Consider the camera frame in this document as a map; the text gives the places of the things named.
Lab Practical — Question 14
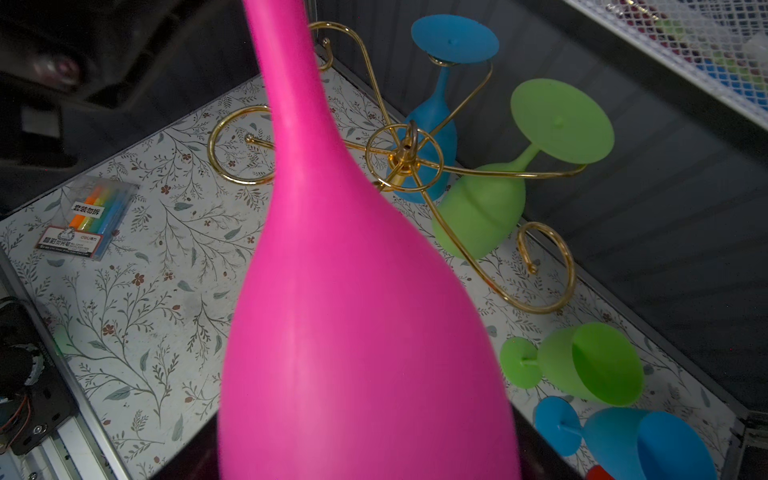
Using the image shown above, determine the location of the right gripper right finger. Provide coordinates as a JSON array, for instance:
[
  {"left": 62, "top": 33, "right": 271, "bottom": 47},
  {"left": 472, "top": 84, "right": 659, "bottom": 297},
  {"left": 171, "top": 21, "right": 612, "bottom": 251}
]
[{"left": 510, "top": 405, "right": 582, "bottom": 480}]

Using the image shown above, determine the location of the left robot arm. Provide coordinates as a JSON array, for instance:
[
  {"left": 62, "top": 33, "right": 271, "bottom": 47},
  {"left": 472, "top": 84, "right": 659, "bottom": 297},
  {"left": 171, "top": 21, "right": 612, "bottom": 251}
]
[{"left": 1, "top": 1, "right": 259, "bottom": 215}]

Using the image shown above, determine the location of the green wine glass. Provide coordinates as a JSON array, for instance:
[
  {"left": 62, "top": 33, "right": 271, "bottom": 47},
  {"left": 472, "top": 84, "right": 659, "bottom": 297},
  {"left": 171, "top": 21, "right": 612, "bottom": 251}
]
[
  {"left": 437, "top": 78, "right": 615, "bottom": 260},
  {"left": 499, "top": 323, "right": 644, "bottom": 407}
]

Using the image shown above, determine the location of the colourful marker pack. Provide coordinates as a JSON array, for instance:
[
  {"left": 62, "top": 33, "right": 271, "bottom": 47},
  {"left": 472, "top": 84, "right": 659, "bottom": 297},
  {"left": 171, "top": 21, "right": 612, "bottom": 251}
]
[{"left": 35, "top": 175, "right": 139, "bottom": 260}]

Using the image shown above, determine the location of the pink wine glass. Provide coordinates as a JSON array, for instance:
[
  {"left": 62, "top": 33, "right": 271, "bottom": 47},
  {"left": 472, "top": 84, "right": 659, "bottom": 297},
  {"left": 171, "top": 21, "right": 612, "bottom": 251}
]
[{"left": 217, "top": 1, "right": 520, "bottom": 479}]

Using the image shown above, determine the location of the red wine glass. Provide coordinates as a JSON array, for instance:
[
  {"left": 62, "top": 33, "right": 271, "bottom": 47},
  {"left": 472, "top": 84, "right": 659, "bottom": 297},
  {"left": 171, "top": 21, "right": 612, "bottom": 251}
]
[{"left": 585, "top": 465, "right": 615, "bottom": 480}]

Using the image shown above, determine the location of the white mesh wall basket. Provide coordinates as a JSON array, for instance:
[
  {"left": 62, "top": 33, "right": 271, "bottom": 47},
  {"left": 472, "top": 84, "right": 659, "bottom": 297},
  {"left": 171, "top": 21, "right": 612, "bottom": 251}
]
[{"left": 568, "top": 0, "right": 767, "bottom": 129}]

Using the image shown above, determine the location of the front mounting rail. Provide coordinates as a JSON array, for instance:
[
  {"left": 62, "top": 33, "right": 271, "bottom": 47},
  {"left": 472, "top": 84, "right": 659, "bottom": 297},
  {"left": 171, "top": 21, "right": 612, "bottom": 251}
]
[{"left": 1, "top": 254, "right": 130, "bottom": 479}]

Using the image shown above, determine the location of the blue wine glass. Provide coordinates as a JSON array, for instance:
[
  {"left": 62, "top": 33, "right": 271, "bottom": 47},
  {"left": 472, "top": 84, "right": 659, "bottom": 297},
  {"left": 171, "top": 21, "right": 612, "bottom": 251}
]
[
  {"left": 406, "top": 14, "right": 499, "bottom": 166},
  {"left": 534, "top": 397, "right": 718, "bottom": 479}
]

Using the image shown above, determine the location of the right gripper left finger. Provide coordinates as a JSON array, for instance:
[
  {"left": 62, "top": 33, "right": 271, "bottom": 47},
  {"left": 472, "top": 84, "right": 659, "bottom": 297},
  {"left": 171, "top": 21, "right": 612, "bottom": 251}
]
[{"left": 151, "top": 415, "right": 220, "bottom": 480}]

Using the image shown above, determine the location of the gold wire glass rack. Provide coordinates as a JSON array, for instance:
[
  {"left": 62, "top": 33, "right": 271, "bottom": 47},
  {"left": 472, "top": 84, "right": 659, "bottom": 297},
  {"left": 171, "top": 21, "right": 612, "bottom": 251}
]
[{"left": 206, "top": 20, "right": 589, "bottom": 316}]

